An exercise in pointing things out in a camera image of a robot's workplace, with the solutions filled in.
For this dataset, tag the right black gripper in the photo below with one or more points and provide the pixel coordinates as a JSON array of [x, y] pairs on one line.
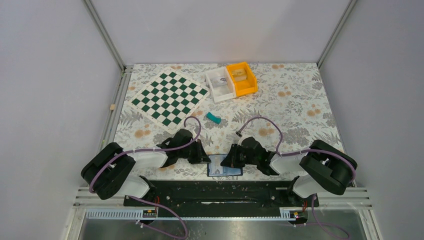
[[231, 159]]

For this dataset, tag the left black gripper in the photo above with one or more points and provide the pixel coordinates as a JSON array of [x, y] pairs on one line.
[[198, 158]]

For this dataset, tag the navy blue card holder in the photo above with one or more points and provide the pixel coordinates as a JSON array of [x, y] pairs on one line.
[[229, 171]]

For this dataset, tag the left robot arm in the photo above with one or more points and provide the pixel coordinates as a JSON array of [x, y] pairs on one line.
[[108, 173]]

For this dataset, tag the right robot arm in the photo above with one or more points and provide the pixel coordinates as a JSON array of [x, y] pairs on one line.
[[327, 169]]

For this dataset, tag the teal block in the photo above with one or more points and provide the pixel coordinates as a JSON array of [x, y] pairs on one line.
[[215, 119]]

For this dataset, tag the green white chessboard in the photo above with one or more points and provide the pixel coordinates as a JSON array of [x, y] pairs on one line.
[[169, 98]]

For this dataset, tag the white plastic bin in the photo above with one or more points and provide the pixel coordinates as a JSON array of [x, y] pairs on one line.
[[222, 93]]

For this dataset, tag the orange plastic bin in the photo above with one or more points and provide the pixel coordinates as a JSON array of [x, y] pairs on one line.
[[245, 82]]

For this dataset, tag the floral table mat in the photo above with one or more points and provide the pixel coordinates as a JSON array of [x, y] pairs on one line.
[[288, 112]]

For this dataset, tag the wooden block in orange bin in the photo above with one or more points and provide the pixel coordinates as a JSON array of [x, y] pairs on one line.
[[239, 74]]

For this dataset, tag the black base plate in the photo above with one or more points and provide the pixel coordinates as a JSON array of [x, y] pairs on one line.
[[234, 198]]

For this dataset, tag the perforated metal rail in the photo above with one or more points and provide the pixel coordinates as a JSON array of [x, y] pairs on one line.
[[150, 214]]

